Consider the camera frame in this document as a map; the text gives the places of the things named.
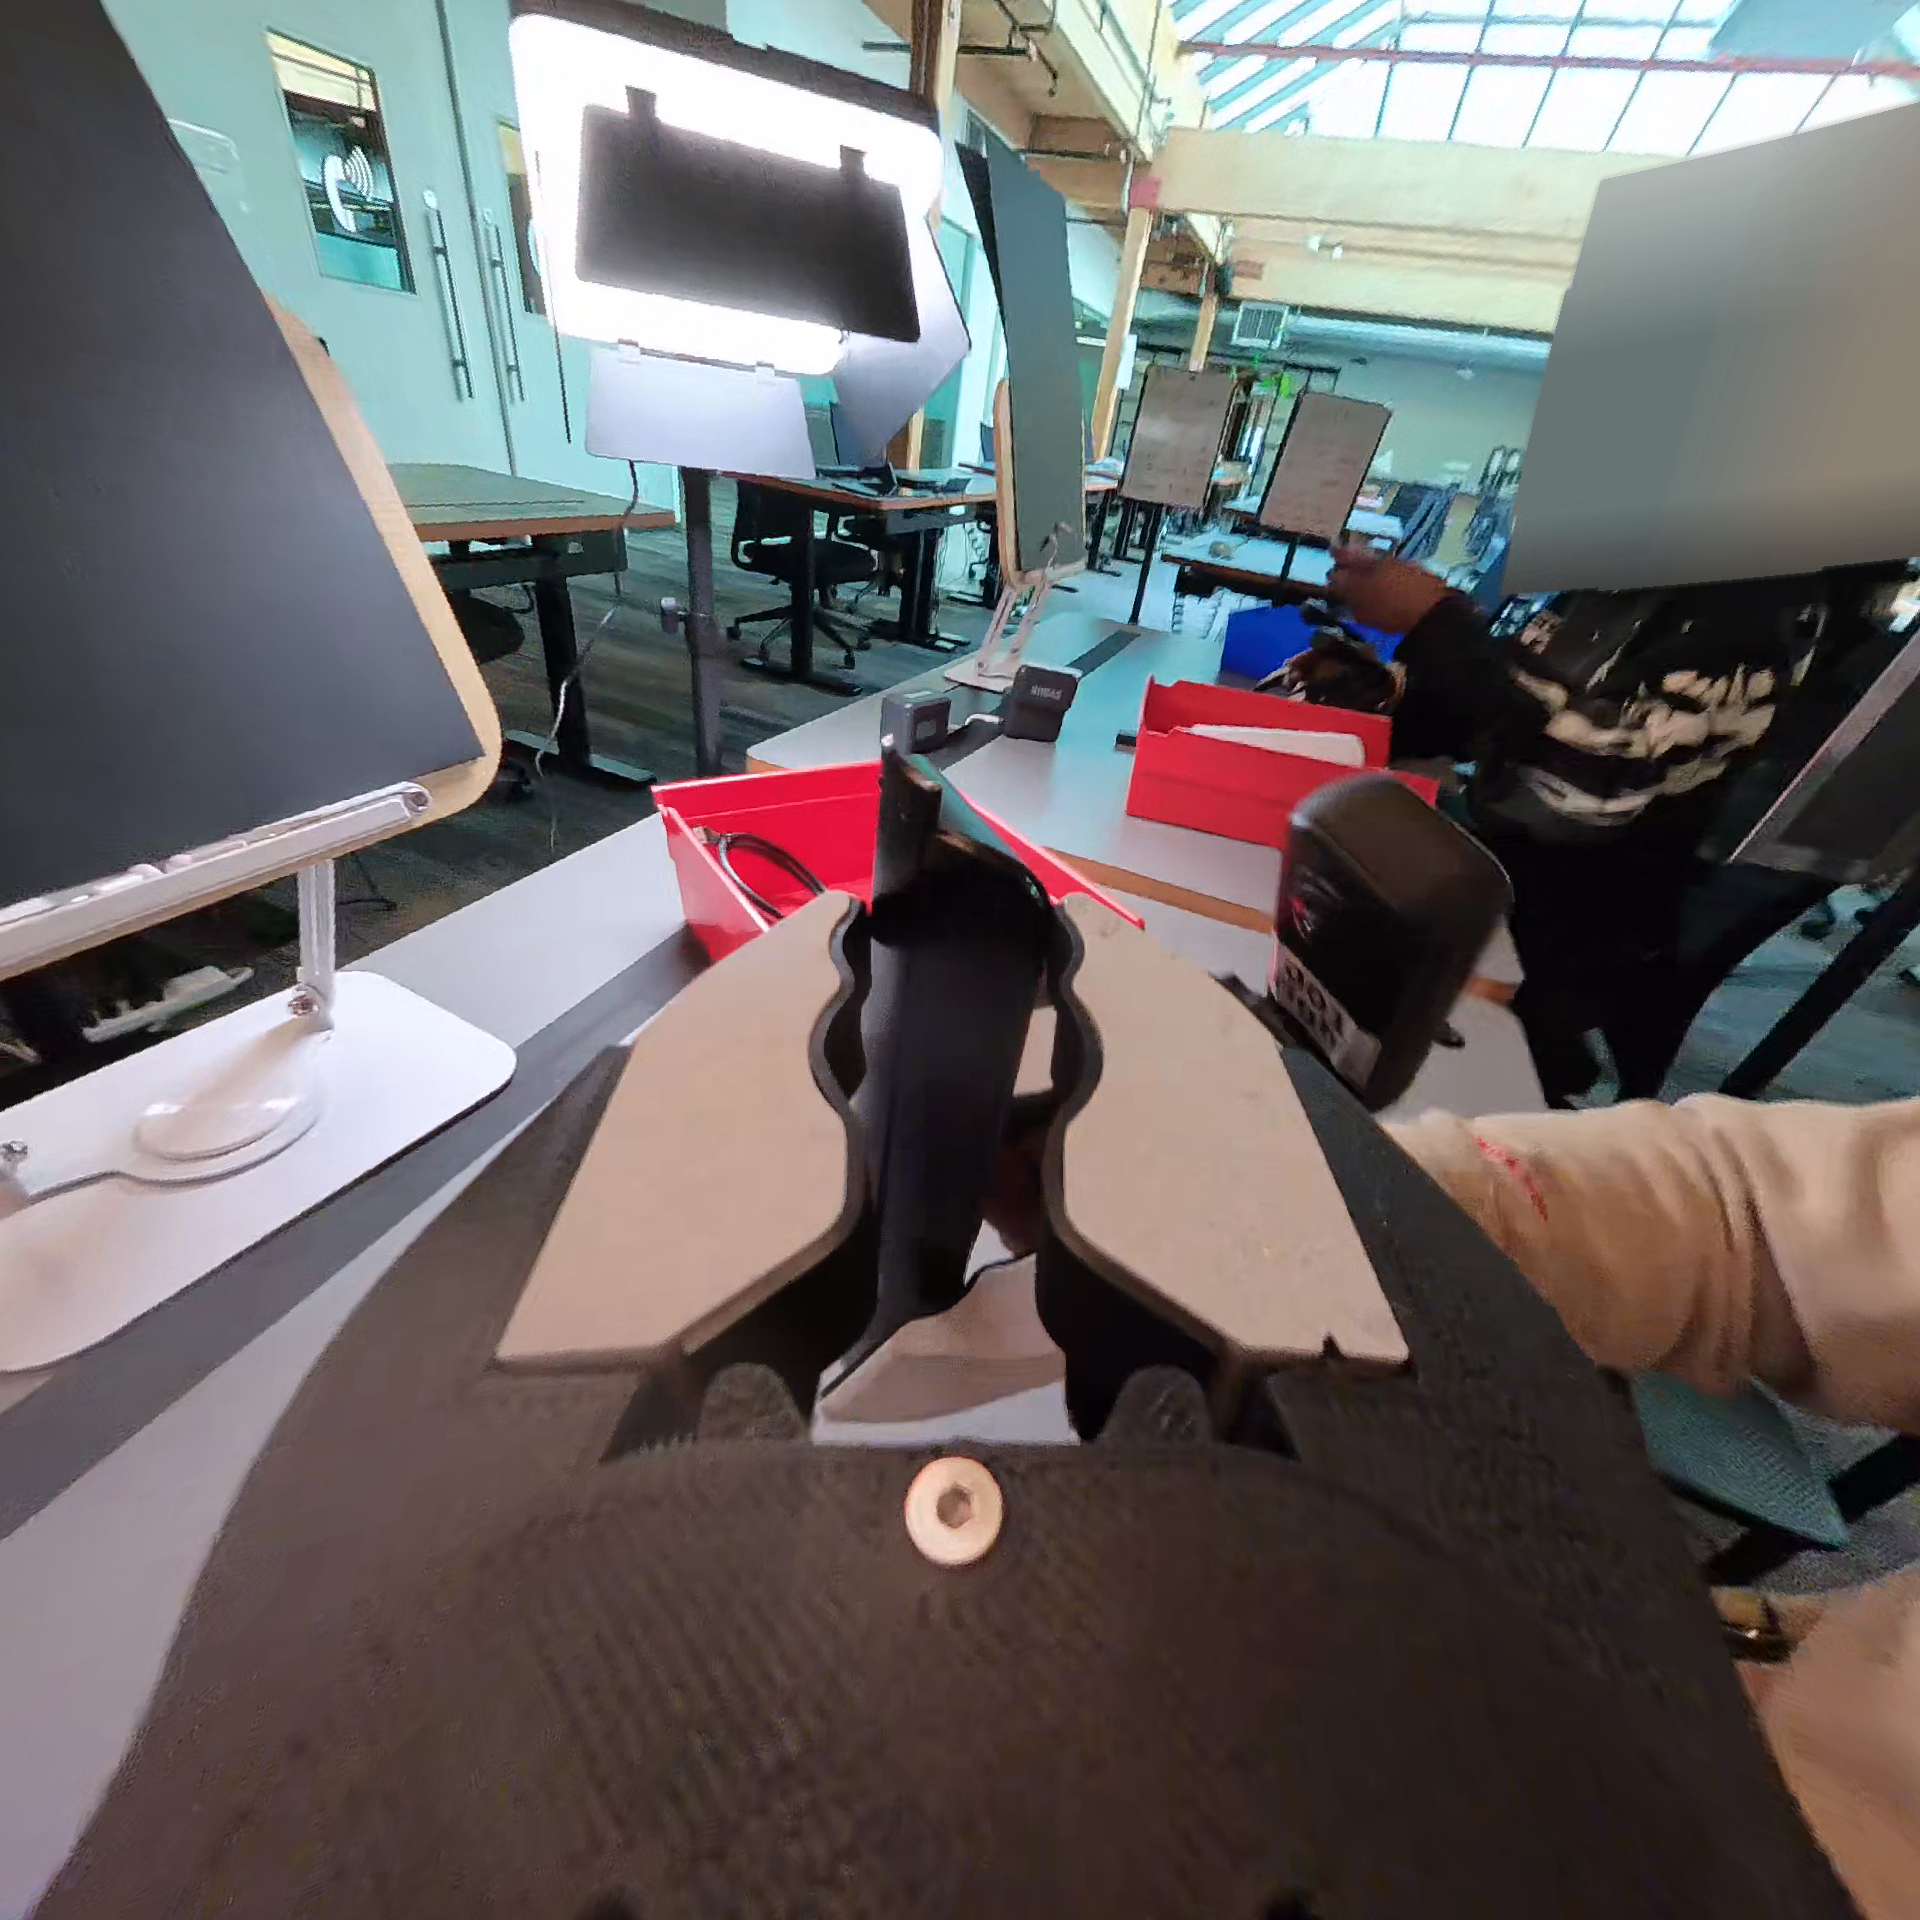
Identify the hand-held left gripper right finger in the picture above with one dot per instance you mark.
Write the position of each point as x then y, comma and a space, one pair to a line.
1214, 1201

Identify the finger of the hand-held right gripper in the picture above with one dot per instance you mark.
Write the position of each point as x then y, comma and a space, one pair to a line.
961, 1388

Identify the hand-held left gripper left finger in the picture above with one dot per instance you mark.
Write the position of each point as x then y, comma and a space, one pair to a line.
690, 1201

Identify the red storage bin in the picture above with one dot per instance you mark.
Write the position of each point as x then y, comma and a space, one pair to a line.
682, 869
1201, 796

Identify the blue storage bin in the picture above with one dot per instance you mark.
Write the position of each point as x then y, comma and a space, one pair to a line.
1260, 644

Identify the white metal stand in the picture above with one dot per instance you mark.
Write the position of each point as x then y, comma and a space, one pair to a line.
299, 1140
996, 660

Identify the black small box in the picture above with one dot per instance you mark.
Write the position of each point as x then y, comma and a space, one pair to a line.
1043, 701

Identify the flipchart board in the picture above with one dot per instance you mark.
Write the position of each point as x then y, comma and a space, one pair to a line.
1329, 464
1178, 434

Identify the black tripod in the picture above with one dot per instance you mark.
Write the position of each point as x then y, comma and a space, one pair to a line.
1844, 974

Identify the grey cube device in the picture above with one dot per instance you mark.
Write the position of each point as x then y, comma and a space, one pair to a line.
917, 721

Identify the black light stand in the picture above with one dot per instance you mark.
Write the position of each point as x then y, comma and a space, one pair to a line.
697, 628

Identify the teal office chair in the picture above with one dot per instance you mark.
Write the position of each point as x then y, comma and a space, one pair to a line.
1740, 1453

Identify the black office chair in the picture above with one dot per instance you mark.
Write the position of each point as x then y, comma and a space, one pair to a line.
795, 555

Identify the person's beige hoodie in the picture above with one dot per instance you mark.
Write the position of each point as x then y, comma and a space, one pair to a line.
1861, 1770

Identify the studio light panel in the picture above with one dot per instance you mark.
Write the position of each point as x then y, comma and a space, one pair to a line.
750, 224

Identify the framed logo sign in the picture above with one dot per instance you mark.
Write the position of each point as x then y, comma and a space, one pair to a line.
352, 180

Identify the dark screen black frame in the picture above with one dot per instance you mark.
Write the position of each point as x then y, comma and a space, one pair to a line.
1861, 779

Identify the black screen wooden frame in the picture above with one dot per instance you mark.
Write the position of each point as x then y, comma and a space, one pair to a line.
1043, 374
180, 523

